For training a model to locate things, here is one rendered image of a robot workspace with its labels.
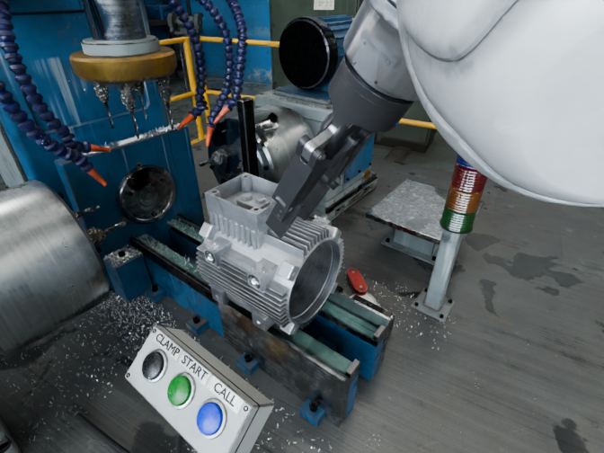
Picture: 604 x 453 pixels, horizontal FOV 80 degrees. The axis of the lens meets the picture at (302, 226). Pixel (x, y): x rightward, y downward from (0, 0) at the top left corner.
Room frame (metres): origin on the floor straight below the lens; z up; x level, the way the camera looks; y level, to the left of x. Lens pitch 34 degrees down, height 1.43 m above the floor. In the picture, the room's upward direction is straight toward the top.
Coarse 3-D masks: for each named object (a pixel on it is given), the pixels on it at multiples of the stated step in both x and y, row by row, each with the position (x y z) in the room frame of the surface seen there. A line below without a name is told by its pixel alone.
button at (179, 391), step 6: (174, 378) 0.23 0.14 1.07; (180, 378) 0.23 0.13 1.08; (186, 378) 0.23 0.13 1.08; (174, 384) 0.23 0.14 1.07; (180, 384) 0.23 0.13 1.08; (186, 384) 0.23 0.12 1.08; (168, 390) 0.23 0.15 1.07; (174, 390) 0.22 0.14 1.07; (180, 390) 0.22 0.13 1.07; (186, 390) 0.22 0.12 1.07; (168, 396) 0.22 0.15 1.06; (174, 396) 0.22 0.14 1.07; (180, 396) 0.22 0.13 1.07; (186, 396) 0.22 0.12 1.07; (174, 402) 0.21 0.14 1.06; (180, 402) 0.21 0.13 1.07
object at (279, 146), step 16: (256, 112) 0.93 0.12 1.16; (272, 112) 0.94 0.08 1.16; (288, 112) 0.96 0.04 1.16; (224, 128) 0.89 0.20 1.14; (256, 128) 0.85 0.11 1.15; (272, 128) 0.88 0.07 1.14; (288, 128) 0.90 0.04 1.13; (304, 128) 0.94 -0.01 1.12; (224, 144) 0.89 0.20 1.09; (240, 144) 0.85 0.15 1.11; (256, 144) 0.82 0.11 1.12; (272, 144) 0.83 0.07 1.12; (288, 144) 0.87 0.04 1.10; (208, 160) 0.86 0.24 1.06; (224, 160) 0.88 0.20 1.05; (240, 160) 0.86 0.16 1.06; (272, 160) 0.81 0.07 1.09; (288, 160) 0.84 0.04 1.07; (224, 176) 0.90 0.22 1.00; (272, 176) 0.80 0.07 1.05
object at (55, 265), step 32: (0, 192) 0.50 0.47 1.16; (32, 192) 0.50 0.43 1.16; (0, 224) 0.43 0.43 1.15; (32, 224) 0.45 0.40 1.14; (64, 224) 0.46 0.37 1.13; (0, 256) 0.39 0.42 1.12; (32, 256) 0.41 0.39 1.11; (64, 256) 0.43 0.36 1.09; (96, 256) 0.46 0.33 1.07; (0, 288) 0.36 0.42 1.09; (32, 288) 0.38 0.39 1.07; (64, 288) 0.41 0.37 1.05; (96, 288) 0.44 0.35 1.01; (0, 320) 0.34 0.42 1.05; (32, 320) 0.37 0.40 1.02; (64, 320) 0.41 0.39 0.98; (0, 352) 0.35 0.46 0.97
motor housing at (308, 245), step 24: (264, 240) 0.47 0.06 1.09; (288, 240) 0.46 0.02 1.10; (312, 240) 0.45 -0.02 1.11; (240, 264) 0.44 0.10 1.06; (312, 264) 0.54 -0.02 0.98; (336, 264) 0.52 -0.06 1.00; (240, 288) 0.43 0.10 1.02; (288, 288) 0.40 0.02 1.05; (312, 288) 0.51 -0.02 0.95; (264, 312) 0.40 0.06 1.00; (288, 312) 0.39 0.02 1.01; (312, 312) 0.46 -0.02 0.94
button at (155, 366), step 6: (150, 354) 0.27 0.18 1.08; (156, 354) 0.26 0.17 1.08; (144, 360) 0.26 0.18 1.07; (150, 360) 0.26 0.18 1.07; (156, 360) 0.26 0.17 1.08; (162, 360) 0.26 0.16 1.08; (144, 366) 0.26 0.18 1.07; (150, 366) 0.25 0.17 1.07; (156, 366) 0.25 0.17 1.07; (162, 366) 0.25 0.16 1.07; (144, 372) 0.25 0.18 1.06; (150, 372) 0.25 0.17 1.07; (156, 372) 0.25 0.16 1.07; (150, 378) 0.24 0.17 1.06
